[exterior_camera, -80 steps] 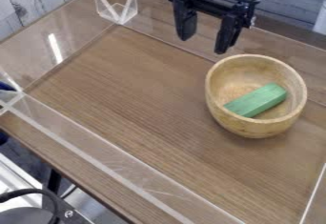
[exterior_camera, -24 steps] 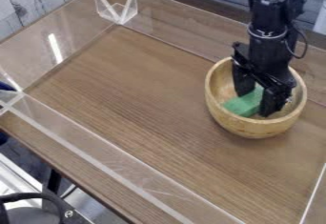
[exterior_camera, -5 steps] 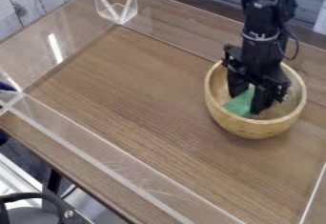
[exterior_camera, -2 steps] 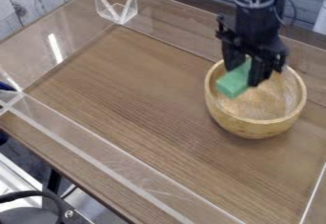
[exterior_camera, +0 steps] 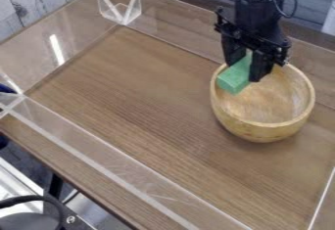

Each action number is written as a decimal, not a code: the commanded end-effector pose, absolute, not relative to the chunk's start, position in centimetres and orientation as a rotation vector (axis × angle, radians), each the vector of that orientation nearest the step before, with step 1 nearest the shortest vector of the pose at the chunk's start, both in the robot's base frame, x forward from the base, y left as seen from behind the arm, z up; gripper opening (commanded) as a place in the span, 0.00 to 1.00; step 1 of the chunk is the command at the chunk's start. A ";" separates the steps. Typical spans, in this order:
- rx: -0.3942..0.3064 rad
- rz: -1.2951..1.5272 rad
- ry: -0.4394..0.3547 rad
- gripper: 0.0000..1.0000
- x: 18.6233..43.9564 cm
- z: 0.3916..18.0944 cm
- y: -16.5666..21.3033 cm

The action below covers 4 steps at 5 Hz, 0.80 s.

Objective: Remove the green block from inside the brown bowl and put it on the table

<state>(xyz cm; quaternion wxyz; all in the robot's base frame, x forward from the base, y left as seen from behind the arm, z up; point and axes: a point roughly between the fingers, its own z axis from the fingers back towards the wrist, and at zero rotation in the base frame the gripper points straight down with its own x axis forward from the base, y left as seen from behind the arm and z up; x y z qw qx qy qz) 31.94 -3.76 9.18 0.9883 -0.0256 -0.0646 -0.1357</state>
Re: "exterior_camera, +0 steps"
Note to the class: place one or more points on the black table leg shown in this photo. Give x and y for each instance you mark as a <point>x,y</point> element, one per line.
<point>55,186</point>

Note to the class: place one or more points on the green rectangular block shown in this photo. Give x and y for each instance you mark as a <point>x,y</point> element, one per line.
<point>233,79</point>

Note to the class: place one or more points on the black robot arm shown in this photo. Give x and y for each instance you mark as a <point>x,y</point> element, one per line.
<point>256,32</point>

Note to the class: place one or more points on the clear acrylic enclosure wall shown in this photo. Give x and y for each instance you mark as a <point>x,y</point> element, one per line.
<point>110,107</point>

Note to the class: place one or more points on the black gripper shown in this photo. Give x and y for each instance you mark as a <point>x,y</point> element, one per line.
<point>254,31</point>

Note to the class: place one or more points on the brown wooden bowl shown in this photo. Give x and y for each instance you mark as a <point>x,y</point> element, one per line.
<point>270,110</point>

